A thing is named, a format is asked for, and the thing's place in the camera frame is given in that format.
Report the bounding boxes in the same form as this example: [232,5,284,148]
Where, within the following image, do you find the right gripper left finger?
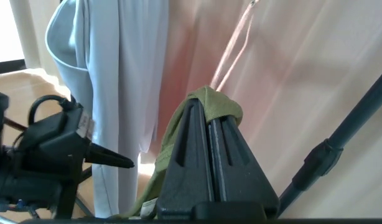
[156,98,215,221]

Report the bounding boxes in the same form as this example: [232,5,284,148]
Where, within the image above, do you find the black clothes rack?
[73,64,382,218]

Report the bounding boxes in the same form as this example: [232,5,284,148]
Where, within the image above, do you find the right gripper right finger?
[206,114,281,219]

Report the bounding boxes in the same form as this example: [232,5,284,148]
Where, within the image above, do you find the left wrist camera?
[16,104,96,177]

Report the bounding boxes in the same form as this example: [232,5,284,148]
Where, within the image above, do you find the pale grey shorts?
[44,0,170,218]

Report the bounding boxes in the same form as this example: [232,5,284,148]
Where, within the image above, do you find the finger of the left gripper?
[84,142,136,170]

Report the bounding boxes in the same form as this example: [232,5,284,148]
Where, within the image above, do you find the black cable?
[27,94,77,126]

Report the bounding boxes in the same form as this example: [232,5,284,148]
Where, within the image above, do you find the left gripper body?
[0,146,88,219]

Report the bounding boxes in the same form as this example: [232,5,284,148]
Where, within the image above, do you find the green garment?
[109,85,244,220]

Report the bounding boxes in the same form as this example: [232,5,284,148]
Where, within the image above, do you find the window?
[0,0,27,75]

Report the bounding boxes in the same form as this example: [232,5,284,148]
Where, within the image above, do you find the pink clothes hanger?
[209,0,261,93]

